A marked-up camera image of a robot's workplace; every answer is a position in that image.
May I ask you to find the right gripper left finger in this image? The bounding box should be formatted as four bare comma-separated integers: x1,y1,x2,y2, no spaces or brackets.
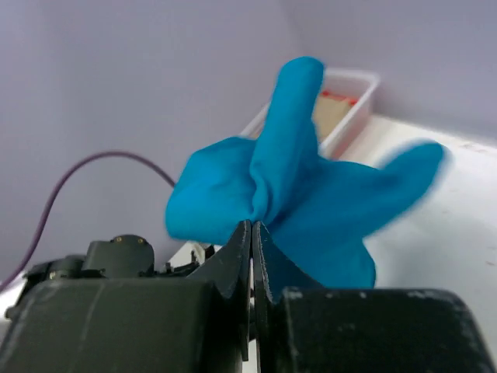
188,220,252,361

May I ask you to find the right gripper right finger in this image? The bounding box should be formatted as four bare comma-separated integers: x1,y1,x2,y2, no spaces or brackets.
252,221,323,372

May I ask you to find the blue t shirt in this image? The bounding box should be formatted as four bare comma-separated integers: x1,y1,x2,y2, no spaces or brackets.
165,57,446,288

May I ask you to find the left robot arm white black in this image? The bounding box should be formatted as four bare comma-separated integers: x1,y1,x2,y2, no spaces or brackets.
5,235,215,321

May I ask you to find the white plastic basket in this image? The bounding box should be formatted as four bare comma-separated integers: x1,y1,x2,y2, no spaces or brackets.
239,68,381,160

